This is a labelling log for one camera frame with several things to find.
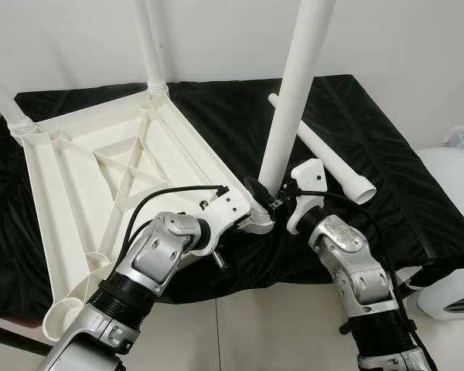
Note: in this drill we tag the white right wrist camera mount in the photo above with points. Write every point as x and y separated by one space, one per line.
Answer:
309 182

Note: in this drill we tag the white wall power socket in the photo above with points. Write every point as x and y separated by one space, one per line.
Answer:
460 139

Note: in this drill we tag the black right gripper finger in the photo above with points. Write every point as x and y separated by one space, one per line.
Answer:
259 197
287 188

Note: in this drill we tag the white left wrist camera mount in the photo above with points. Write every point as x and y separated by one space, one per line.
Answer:
228 212

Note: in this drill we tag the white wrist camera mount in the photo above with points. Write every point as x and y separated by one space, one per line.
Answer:
228 212
309 182

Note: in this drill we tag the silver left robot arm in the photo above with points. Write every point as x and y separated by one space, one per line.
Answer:
151 263

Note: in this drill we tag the white rounded plastic appliance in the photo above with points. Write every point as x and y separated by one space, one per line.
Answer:
452 232

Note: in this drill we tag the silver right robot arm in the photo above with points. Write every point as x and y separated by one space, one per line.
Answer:
356 270

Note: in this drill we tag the black tablecloth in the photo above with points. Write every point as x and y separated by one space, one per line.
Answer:
387 154

